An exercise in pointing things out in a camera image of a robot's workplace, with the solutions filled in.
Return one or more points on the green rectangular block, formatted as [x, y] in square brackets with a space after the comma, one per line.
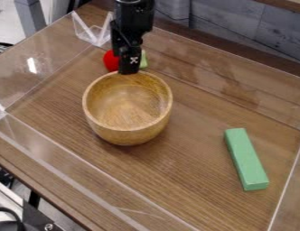
[248, 164]

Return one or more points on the black metal stand base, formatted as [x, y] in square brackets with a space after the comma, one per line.
[20, 217]

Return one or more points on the red plush fruit green leaf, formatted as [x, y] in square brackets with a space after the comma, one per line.
[111, 61]

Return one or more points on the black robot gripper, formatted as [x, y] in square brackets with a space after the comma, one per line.
[134, 20]

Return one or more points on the round wooden bowl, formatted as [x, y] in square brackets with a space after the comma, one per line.
[127, 107]

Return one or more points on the clear acrylic tray enclosure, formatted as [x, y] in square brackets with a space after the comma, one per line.
[185, 148]

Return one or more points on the grey pillar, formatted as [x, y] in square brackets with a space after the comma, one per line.
[31, 16]

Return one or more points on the clear acrylic corner bracket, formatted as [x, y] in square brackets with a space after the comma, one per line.
[93, 34]

